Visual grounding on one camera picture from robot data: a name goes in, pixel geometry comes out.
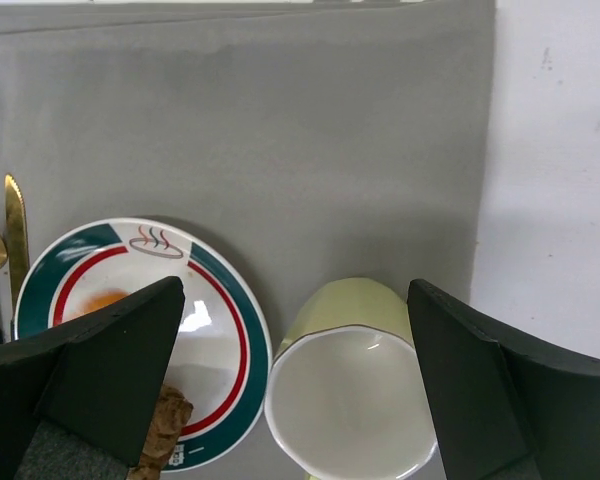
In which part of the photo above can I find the grey cloth placemat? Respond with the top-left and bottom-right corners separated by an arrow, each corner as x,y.
0,0 -> 497,480

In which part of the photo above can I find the gold knife green handle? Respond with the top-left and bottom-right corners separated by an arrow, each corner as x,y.
4,174 -> 30,340

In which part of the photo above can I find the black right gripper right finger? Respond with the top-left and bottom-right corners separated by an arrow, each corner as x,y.
407,279 -> 600,479

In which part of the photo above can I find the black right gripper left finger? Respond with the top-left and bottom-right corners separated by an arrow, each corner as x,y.
0,276 -> 185,479

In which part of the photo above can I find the pale green mug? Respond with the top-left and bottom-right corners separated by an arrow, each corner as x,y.
264,277 -> 438,479

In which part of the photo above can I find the white plate teal red rim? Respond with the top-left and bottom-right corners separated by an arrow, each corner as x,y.
13,218 -> 272,474

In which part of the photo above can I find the brown bread piece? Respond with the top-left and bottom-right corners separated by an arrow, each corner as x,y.
127,384 -> 194,480

